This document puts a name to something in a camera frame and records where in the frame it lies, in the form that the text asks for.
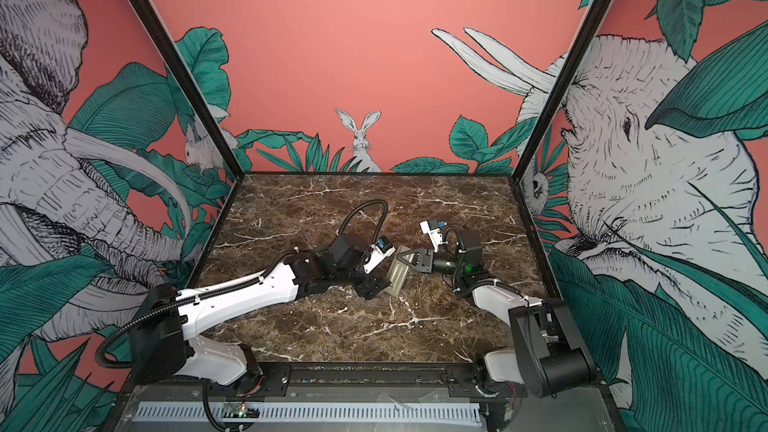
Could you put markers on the small circuit board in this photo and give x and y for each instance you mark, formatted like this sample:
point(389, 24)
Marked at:
point(232, 411)

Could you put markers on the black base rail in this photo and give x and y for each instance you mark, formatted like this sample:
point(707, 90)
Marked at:
point(460, 380)

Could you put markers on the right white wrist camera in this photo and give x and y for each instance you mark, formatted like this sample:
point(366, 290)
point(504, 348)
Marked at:
point(433, 228)

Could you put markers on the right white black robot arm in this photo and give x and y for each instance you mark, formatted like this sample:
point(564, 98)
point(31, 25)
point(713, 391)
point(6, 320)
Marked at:
point(549, 354)

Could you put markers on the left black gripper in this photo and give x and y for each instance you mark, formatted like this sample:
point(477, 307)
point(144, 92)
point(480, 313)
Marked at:
point(373, 285)

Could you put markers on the right black frame post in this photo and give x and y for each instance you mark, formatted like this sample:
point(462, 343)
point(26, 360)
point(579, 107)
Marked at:
point(593, 19)

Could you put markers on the left black frame post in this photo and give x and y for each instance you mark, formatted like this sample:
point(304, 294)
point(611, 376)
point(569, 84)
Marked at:
point(156, 29)

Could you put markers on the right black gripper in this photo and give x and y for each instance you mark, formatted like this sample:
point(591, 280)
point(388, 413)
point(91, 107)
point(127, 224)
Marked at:
point(427, 257)

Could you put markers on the black frame post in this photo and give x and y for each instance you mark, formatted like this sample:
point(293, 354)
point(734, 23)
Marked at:
point(593, 19)
point(156, 29)

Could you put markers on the white AC remote control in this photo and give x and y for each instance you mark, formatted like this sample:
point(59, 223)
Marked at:
point(398, 271)

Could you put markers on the white slotted cable duct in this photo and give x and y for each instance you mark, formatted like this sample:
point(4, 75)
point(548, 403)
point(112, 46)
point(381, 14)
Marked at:
point(462, 414)

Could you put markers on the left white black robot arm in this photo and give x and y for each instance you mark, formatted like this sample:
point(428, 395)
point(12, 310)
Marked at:
point(165, 337)

